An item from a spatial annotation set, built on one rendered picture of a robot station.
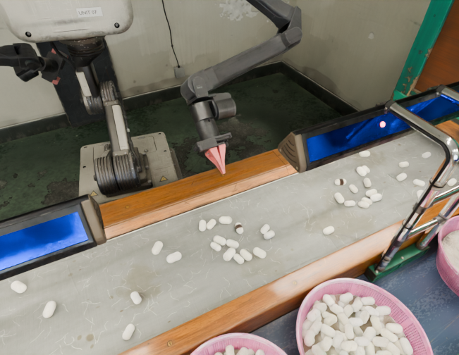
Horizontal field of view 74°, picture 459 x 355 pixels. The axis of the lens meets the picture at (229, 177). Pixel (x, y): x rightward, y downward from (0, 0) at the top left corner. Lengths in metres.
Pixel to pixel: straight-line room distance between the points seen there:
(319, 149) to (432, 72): 0.81
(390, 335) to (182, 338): 0.44
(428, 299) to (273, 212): 0.45
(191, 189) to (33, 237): 0.53
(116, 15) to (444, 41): 1.04
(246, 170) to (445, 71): 0.76
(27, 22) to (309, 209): 0.91
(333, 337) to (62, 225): 0.59
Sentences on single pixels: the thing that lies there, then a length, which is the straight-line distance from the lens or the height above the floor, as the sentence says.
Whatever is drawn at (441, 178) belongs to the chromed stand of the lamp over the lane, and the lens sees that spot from 0.67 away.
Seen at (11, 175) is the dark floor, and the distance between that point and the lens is 2.55.
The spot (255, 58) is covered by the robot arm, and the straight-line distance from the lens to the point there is 0.98.
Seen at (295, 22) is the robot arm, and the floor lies 1.11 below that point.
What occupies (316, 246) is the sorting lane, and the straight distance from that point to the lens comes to 0.86.
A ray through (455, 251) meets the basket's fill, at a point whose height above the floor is 0.73.
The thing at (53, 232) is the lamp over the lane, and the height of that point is 1.08.
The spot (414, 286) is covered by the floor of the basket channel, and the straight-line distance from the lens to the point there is 0.98.
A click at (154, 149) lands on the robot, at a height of 0.47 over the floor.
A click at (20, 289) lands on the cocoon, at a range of 0.89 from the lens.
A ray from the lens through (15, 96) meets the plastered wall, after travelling 2.73.
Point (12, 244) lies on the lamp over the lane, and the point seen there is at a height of 1.09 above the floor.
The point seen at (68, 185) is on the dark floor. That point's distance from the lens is 2.26.
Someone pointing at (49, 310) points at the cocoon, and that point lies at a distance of 0.83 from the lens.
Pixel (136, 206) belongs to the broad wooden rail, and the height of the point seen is 0.76.
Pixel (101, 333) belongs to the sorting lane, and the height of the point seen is 0.74.
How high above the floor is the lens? 1.44
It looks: 44 degrees down
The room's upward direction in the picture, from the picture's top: straight up
